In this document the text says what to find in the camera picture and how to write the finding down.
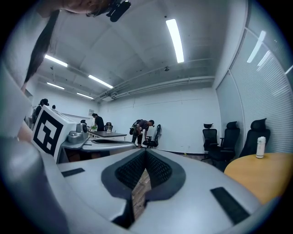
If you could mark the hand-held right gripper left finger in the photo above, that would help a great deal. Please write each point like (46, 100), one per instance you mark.
(91, 182)

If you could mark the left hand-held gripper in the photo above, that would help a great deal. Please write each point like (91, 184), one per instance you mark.
(48, 132)

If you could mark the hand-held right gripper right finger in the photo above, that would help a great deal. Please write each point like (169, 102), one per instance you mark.
(194, 205)

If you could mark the person's left forearm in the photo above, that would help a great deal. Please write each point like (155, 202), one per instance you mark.
(24, 134)

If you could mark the black office chair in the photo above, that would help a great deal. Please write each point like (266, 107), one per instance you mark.
(229, 141)
(256, 139)
(153, 140)
(209, 137)

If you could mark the dark top desk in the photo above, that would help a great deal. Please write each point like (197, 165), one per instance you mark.
(107, 133)

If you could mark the grey draped jacket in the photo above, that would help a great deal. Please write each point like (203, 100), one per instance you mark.
(159, 130)

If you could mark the ceiling light strip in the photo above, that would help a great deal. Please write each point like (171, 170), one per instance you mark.
(175, 41)
(85, 95)
(56, 60)
(55, 85)
(100, 81)

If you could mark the round wooden table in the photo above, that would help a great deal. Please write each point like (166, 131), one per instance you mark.
(263, 176)

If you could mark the ceiling pipe run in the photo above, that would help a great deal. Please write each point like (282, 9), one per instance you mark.
(160, 85)

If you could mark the white bottle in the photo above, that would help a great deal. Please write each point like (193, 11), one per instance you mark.
(260, 148)

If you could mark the person's light shirt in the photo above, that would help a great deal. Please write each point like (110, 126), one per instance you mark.
(16, 68)

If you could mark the person's face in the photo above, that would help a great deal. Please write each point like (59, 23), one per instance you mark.
(77, 5)

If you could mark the black head-worn camera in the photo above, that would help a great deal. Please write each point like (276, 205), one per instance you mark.
(119, 10)

